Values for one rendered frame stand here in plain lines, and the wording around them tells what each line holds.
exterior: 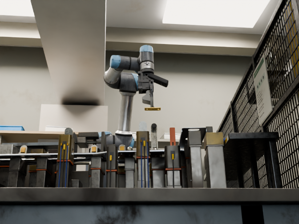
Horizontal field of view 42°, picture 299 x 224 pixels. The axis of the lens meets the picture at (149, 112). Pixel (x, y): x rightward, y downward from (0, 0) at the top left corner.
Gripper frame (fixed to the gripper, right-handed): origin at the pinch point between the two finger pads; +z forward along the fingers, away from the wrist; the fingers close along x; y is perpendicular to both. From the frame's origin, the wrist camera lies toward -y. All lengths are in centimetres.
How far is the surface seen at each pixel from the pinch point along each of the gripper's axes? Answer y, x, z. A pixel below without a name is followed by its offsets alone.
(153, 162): 0.6, 1.9, 30.7
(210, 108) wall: -90, -329, -130
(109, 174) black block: 20.5, 19.3, 40.3
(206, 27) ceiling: -83, -257, -220
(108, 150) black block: 20.8, 20.3, 29.7
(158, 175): -1.5, 1.5, 37.3
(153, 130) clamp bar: -0.4, -15.9, 8.5
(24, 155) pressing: 63, 4, 26
